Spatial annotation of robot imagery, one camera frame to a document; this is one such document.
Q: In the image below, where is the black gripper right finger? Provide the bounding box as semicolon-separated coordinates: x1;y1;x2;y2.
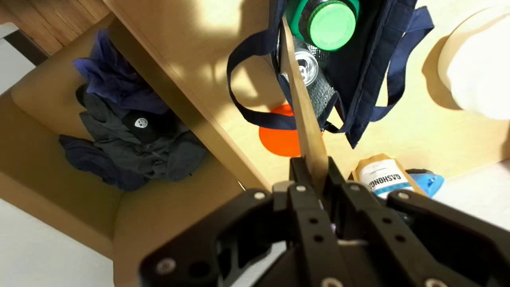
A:
320;156;510;287

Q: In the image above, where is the white round bowl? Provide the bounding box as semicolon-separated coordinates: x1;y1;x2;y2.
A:
437;3;510;123

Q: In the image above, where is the brown paper pouch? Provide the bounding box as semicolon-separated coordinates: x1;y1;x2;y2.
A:
352;153;418;201

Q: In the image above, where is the grey textured sponge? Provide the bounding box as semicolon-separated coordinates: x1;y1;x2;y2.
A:
309;72;339;123

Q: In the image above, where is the blue plastic bag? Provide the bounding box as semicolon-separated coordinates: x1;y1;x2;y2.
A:
405;167;448;199

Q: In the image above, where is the blue purple cloth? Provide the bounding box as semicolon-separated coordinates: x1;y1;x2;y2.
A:
72;29;171;116

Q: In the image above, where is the green round lid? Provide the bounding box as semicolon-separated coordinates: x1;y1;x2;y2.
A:
285;0;363;54

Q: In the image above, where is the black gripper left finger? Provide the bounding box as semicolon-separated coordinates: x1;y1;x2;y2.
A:
139;156;347;287

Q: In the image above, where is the dark grey garment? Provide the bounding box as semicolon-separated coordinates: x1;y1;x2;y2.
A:
57;86;210;194

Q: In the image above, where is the orange round lid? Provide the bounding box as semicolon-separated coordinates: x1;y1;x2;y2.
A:
258;102;304;159

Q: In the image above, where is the navy blue tote bag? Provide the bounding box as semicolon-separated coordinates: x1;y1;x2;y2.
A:
226;0;437;150

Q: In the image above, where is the wooden spatula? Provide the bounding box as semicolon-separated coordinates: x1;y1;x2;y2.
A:
279;14;332;185

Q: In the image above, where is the small shiny metal item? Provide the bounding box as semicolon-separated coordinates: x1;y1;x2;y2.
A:
293;48;322;89

